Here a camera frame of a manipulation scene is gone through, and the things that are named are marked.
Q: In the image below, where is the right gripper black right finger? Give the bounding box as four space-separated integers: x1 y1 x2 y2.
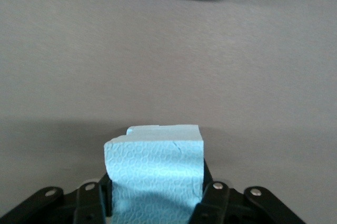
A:
189 159 308 224

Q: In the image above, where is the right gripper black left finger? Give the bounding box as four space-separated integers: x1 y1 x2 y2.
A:
0 173 113 224

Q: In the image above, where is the light blue foam block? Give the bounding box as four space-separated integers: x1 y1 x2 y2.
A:
103 124 205 224

